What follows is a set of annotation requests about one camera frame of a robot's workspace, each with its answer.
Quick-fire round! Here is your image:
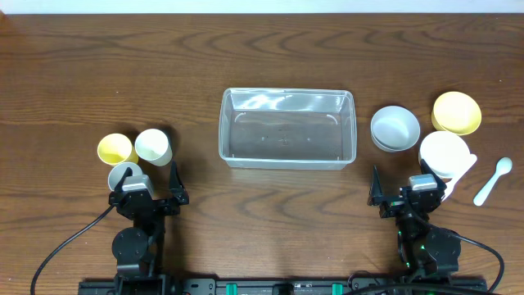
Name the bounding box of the yellow plastic cup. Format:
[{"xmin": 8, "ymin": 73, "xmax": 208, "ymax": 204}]
[{"xmin": 97, "ymin": 134, "xmax": 138, "ymax": 166}]

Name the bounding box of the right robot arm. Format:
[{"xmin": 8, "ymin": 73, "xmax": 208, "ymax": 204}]
[{"xmin": 368, "ymin": 161, "xmax": 461, "ymax": 283}]

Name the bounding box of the white plastic bowl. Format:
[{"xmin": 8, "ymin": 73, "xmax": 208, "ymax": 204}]
[{"xmin": 418, "ymin": 131, "xmax": 471, "ymax": 179}]

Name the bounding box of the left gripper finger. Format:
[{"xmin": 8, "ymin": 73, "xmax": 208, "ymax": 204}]
[
  {"xmin": 114, "ymin": 166, "xmax": 133, "ymax": 192},
  {"xmin": 169, "ymin": 161, "xmax": 184, "ymax": 195}
]

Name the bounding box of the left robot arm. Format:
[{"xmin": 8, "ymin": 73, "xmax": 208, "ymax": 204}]
[{"xmin": 108, "ymin": 162, "xmax": 189, "ymax": 294}]

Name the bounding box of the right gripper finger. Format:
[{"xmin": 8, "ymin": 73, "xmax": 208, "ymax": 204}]
[
  {"xmin": 368, "ymin": 166, "xmax": 384, "ymax": 204},
  {"xmin": 420, "ymin": 159, "xmax": 446, "ymax": 191}
]

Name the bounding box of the white plastic cup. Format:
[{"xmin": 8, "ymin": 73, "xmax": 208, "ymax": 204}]
[{"xmin": 134, "ymin": 129, "xmax": 173, "ymax": 166}]

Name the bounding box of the black mounting rail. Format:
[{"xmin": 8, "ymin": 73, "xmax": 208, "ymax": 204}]
[{"xmin": 78, "ymin": 274, "xmax": 488, "ymax": 295}]

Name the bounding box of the white plastic fork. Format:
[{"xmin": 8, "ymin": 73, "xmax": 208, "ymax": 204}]
[{"xmin": 441, "ymin": 154, "xmax": 477, "ymax": 202}]

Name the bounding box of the yellow plastic bowl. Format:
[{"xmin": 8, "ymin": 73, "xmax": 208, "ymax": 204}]
[{"xmin": 431, "ymin": 91, "xmax": 482, "ymax": 136}]

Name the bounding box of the white plastic spoon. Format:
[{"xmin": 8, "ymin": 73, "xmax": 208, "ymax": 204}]
[{"xmin": 473, "ymin": 157, "xmax": 513, "ymax": 207}]

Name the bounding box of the clear plastic container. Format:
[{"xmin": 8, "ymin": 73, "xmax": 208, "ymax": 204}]
[{"xmin": 219, "ymin": 88, "xmax": 357, "ymax": 170}]

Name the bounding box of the grey plastic bowl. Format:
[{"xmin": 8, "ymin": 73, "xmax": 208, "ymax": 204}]
[{"xmin": 370, "ymin": 106, "xmax": 421, "ymax": 152}]

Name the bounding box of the grey plastic cup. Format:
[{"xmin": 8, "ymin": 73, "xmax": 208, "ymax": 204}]
[{"xmin": 107, "ymin": 162, "xmax": 142, "ymax": 191}]

